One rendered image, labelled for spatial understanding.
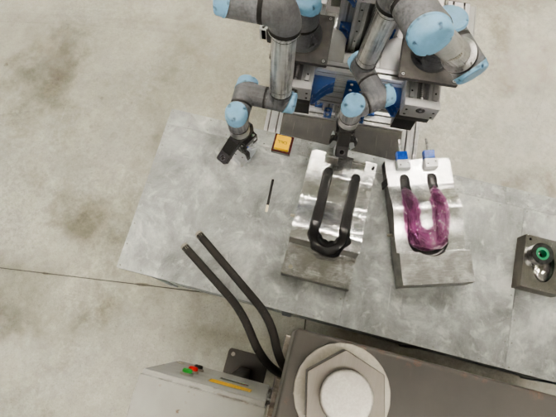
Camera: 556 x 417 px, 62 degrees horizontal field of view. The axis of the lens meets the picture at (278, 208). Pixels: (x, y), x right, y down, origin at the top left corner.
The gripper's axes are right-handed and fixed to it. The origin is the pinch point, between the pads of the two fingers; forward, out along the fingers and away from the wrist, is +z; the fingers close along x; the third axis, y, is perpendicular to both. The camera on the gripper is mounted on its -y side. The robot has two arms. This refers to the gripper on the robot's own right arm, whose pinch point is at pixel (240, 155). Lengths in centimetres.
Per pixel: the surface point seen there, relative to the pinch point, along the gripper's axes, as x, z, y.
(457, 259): -88, -6, 23
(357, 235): -56, -8, 4
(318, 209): -38.6, -4.5, 3.0
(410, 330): -94, 5, -6
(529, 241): -105, -2, 48
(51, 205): 88, 85, -77
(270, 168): -11.3, 4.6, 5.3
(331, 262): -55, -1, -8
